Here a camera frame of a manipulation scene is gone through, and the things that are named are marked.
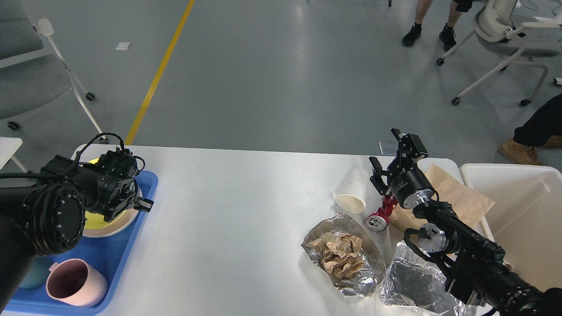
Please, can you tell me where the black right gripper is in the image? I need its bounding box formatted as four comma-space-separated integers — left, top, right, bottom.
369, 128, 436, 209

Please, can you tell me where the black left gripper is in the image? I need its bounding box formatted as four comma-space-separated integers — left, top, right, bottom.
125, 182, 154, 212

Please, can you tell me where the yellow plastic plate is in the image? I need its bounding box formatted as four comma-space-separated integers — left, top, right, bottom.
83, 158, 128, 230

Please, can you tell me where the brown paper bag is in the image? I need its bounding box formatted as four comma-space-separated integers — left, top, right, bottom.
389, 164, 495, 232

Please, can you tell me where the pink ribbed mug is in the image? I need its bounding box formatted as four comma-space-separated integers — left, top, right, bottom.
45, 258, 108, 308

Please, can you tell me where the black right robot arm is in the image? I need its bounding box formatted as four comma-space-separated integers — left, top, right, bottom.
369, 128, 561, 316

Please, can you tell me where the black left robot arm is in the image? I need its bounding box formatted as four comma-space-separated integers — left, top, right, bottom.
1, 136, 153, 310

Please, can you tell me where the white paper cup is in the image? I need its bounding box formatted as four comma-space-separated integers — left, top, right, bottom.
333, 168, 369, 214

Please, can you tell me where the crushed red soda can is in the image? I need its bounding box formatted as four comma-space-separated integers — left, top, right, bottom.
364, 195, 397, 233

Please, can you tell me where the blue plastic tray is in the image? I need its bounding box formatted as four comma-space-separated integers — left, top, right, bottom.
4, 170, 159, 316

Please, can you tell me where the crumpled brown paper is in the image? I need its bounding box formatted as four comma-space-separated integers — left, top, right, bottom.
305, 232, 365, 280

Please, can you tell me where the foil tray with paper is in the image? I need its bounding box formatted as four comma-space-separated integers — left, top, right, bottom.
301, 213, 387, 304

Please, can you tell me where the crumpled aluminium foil sheet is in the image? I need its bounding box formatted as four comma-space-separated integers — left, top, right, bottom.
379, 241, 476, 316

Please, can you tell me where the teal yellow mug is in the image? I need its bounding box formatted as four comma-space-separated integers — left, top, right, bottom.
18, 256, 53, 289

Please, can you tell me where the beige plastic bin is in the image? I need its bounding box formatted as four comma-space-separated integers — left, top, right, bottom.
460, 163, 562, 291

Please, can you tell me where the person in white shirt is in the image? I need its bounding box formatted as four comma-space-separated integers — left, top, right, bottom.
402, 0, 475, 52

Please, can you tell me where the white side table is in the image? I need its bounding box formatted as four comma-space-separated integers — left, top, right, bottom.
0, 136, 29, 172

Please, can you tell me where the grey office chair left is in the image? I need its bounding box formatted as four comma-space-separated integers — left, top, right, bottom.
0, 0, 102, 133

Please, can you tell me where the white office chair right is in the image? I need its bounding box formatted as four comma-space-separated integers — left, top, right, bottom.
437, 0, 561, 106

